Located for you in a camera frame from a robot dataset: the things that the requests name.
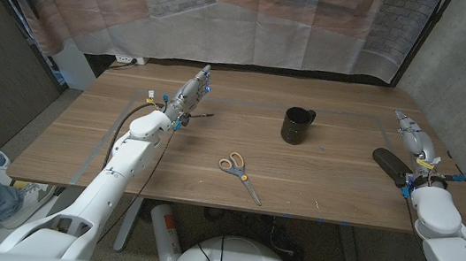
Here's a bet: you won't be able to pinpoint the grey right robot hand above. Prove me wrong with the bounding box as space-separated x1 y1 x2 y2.
386 110 446 188

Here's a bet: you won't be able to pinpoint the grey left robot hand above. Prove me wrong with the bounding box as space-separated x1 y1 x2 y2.
162 59 215 132

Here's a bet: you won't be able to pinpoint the black glasses case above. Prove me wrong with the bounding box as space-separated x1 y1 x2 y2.
368 146 416 190

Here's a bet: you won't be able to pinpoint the black mug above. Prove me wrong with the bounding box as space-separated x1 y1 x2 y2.
279 104 317 148

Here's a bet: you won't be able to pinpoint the dark slim pen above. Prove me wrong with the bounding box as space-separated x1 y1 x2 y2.
189 110 216 122

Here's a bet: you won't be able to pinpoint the white power strip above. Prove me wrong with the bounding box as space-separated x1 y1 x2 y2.
114 54 149 66

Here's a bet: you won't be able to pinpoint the printed room backdrop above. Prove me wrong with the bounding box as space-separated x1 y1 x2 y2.
0 0 444 104

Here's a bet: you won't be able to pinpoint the white roll with orange label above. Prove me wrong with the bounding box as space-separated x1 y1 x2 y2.
144 202 188 261

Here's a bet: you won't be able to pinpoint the white sneaker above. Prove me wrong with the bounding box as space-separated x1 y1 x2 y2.
0 180 57 234

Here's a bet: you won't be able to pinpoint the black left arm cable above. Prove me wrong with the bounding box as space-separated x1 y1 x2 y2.
102 96 169 177

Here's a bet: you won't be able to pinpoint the scissors with yellow grey handles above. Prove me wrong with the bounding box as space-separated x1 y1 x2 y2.
213 150 268 207

